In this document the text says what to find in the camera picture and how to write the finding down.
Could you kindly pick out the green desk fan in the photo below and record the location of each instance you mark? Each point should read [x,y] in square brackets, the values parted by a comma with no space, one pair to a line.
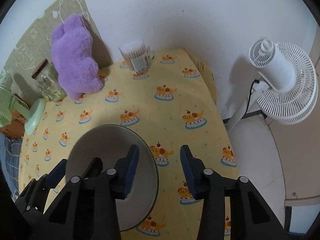
[35,115]

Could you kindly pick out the large grey-lined floral bowl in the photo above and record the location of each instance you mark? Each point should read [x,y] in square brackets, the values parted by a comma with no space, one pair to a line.
[105,142]

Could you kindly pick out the clear cotton swab container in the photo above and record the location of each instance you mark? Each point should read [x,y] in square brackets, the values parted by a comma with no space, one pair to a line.
[135,55]

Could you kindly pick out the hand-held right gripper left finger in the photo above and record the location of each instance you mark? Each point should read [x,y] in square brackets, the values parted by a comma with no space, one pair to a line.
[130,175]

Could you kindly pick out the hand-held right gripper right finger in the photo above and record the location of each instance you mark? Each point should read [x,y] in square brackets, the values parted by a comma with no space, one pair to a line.
[187,172]

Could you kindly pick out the wooden chair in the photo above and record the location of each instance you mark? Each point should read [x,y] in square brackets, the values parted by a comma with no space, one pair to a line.
[12,130]

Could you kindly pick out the white standing fan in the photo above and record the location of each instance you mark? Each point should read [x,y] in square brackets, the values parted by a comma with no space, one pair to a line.
[275,67]

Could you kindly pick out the blue plaid cloth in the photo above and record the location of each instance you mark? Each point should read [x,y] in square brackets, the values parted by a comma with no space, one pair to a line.
[12,160]

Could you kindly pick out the green patterned cushion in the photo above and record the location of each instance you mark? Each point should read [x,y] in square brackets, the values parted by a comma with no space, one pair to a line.
[30,30]

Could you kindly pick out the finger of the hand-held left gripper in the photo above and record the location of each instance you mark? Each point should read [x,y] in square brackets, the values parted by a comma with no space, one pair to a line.
[93,167]
[56,175]

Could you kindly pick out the yellow printed tablecloth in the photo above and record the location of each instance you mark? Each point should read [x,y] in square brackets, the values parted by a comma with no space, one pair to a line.
[155,105]

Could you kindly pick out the purple plush toy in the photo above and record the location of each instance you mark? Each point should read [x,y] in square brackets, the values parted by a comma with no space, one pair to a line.
[75,55]

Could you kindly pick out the glass jar with dark lid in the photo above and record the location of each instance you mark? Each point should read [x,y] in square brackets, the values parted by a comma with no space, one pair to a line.
[50,90]

